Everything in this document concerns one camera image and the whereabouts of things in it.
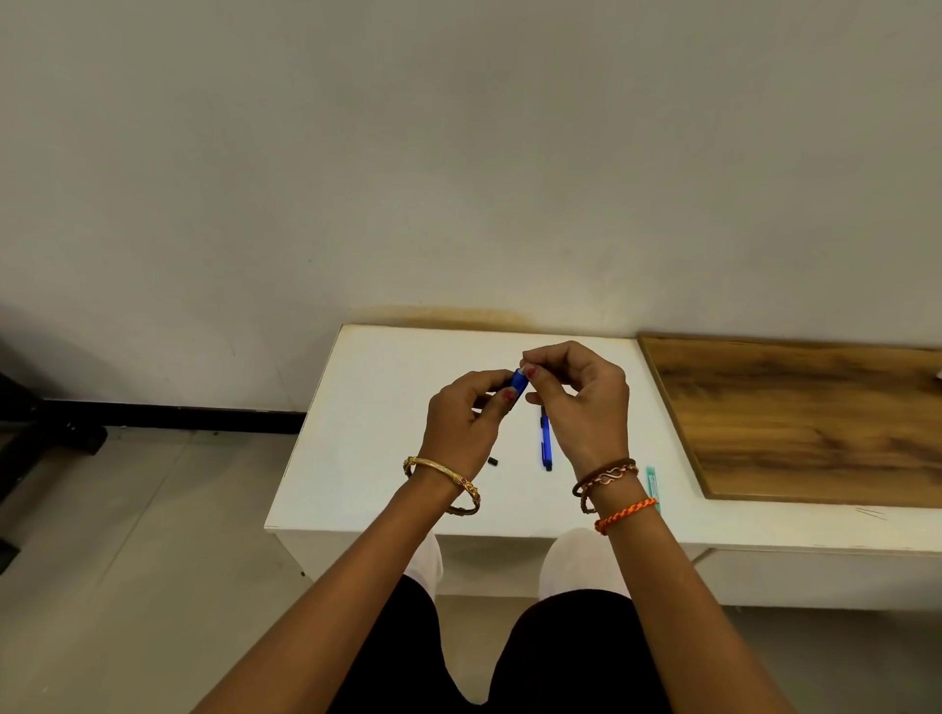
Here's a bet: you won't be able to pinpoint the person's left hand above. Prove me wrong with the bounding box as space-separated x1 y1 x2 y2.
423 370 528 492

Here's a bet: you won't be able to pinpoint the person's right hand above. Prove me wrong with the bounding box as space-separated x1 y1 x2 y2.
520 340 631 481

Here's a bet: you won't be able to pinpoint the person's left forearm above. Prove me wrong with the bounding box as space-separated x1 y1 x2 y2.
192 499 461 714

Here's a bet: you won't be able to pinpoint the person's right forearm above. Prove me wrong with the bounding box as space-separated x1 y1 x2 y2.
606 526 796 714

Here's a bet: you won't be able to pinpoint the gold bangle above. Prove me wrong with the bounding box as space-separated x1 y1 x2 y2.
402 455 482 516

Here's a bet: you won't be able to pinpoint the white trousers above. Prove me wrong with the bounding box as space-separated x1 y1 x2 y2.
404 528 631 601

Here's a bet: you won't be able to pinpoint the wooden board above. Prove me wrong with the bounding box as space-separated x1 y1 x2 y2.
638 334 942 510

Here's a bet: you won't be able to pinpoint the black tunic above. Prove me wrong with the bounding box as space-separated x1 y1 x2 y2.
327 575 675 714

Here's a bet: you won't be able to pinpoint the black skirting strip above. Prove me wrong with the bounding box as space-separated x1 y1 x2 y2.
43 399 308 436

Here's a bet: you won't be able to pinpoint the black object on floor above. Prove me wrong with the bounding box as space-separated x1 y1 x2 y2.
0 371 110 501

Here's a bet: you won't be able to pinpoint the brown band bracelet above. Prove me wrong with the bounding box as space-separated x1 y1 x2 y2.
572 458 638 498

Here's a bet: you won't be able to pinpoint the copper wire bracelet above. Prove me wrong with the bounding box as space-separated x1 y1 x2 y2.
579 467 640 515

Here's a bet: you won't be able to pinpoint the orange braided bracelet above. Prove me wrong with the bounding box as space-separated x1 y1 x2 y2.
594 497 658 536

